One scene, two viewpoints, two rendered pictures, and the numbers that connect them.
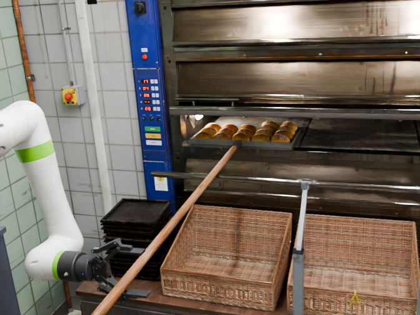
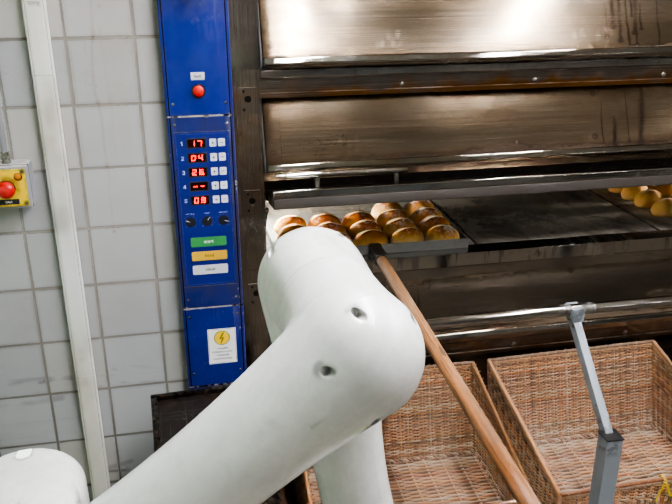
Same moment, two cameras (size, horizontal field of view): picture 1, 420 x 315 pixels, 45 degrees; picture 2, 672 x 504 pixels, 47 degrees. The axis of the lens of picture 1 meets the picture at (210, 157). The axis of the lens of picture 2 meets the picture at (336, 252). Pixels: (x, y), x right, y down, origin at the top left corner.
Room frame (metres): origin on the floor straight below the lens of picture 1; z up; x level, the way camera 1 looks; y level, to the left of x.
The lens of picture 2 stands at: (0.84, 0.94, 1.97)
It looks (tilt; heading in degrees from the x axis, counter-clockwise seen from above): 22 degrees down; 330
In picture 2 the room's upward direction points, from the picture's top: straight up
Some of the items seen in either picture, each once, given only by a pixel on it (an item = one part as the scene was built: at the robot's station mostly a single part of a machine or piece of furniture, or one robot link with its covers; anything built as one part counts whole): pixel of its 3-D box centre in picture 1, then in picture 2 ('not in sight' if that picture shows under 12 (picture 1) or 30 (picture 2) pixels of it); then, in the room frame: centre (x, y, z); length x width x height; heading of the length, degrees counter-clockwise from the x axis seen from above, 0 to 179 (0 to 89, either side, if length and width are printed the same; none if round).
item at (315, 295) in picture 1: (353, 265); (608, 430); (2.03, -0.63, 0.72); 0.56 x 0.49 x 0.28; 72
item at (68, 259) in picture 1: (75, 265); not in sight; (1.35, 0.43, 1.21); 0.12 x 0.06 x 0.09; 160
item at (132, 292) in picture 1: (137, 293); not in sight; (1.27, 0.24, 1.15); 0.07 x 0.03 x 0.01; 70
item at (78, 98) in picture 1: (73, 95); (9, 184); (2.73, 0.72, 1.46); 0.10 x 0.07 x 0.10; 71
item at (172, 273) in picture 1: (229, 252); (402, 457); (2.22, -0.07, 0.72); 0.56 x 0.49 x 0.28; 70
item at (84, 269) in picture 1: (95, 268); not in sight; (1.32, 0.36, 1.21); 0.09 x 0.07 x 0.08; 70
